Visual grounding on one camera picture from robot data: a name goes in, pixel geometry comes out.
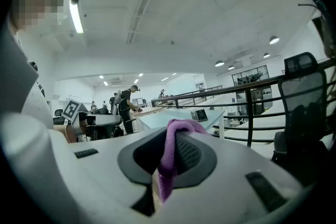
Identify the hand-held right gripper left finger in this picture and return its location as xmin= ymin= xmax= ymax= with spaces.
xmin=60 ymin=127 xmax=167 ymax=224

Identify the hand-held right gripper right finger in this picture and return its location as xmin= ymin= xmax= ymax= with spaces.
xmin=157 ymin=131 xmax=310 ymax=224

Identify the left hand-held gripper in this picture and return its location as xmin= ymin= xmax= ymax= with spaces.
xmin=62 ymin=100 xmax=123 ymax=143

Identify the purple cloth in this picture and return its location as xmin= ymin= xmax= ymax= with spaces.
xmin=156 ymin=118 xmax=211 ymax=202

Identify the black keypad access terminal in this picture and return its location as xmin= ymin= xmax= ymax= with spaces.
xmin=191 ymin=109 xmax=208 ymax=122

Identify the person's left forearm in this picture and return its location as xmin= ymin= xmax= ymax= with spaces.
xmin=64 ymin=123 xmax=79 ymax=144

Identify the row of ceiling panel lights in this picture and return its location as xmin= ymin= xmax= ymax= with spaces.
xmin=99 ymin=72 xmax=177 ymax=87

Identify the wooden table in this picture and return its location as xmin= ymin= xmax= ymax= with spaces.
xmin=133 ymin=106 xmax=169 ymax=116

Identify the black metal railing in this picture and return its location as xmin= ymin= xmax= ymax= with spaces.
xmin=151 ymin=59 xmax=336 ymax=147

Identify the white studded t-shirt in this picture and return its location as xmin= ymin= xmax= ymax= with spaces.
xmin=0 ymin=20 xmax=55 ymax=130

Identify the black mesh office chair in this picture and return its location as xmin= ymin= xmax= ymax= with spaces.
xmin=271 ymin=51 xmax=329 ymax=187

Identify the long ceiling tube light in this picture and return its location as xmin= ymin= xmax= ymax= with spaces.
xmin=68 ymin=0 xmax=85 ymax=34

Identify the black framed glass wall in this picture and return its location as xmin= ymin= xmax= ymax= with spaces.
xmin=231 ymin=65 xmax=270 ymax=87

